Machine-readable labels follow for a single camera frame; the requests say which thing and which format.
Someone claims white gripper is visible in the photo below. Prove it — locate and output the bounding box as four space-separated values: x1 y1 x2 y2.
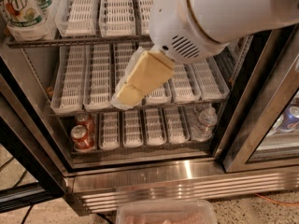
110 0 228 110

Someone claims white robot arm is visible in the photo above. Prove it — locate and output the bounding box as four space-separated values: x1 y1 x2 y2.
111 0 299 110

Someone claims middle shelf tray four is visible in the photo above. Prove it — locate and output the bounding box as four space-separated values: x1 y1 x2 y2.
135 43 174 104

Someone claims middle shelf tray three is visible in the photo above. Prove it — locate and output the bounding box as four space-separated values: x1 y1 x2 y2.
112 41 143 108

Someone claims shelf tray three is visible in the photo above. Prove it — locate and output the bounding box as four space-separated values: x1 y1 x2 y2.
144 108 166 147
136 0 153 35
112 41 143 108

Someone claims middle shelf tray five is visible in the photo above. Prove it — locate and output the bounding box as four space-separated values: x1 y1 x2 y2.
169 63 201 103

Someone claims middle shelf tray two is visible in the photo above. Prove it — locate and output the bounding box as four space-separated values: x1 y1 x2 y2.
83 44 111 112

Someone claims shelf tray two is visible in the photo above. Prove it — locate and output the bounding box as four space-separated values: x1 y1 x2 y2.
122 110 143 147
83 44 111 112
99 0 135 37

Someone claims bottom shelf tray two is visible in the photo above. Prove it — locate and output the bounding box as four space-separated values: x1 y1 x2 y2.
122 110 143 147

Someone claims top shelf tray two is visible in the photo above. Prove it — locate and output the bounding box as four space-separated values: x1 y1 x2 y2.
99 0 135 37

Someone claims bottom shelf tray three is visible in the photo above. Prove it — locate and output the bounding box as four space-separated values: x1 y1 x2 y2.
144 108 166 147

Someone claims top shelf tray three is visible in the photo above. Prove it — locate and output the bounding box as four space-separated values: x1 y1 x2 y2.
136 0 153 35

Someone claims middle shelf tray one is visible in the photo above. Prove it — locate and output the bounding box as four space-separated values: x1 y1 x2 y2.
50 46 86 115

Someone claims rear red soda can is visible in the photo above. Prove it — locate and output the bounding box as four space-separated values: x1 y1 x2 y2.
75 113 95 132

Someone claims red soda can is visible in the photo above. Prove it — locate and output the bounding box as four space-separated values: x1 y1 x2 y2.
71 125 94 151
75 113 95 132

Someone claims top shelf tray one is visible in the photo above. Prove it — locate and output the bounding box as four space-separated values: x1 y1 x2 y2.
54 0 99 37

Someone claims front red soda can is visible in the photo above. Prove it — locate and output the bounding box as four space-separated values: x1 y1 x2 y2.
71 125 94 151

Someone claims blue soda can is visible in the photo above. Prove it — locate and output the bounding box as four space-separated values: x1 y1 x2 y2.
278 105 299 133

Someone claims black fridge door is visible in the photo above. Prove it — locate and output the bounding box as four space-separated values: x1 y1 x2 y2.
0 61 65 213

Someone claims clear water bottle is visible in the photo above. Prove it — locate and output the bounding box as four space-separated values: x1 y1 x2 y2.
192 105 218 142

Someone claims clear plastic food container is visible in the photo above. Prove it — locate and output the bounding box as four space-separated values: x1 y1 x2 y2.
116 200 218 224

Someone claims orange cable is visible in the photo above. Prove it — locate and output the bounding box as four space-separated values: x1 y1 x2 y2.
255 193 299 207

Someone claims black floor cable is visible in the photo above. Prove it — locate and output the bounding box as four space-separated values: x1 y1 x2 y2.
0 156 36 224

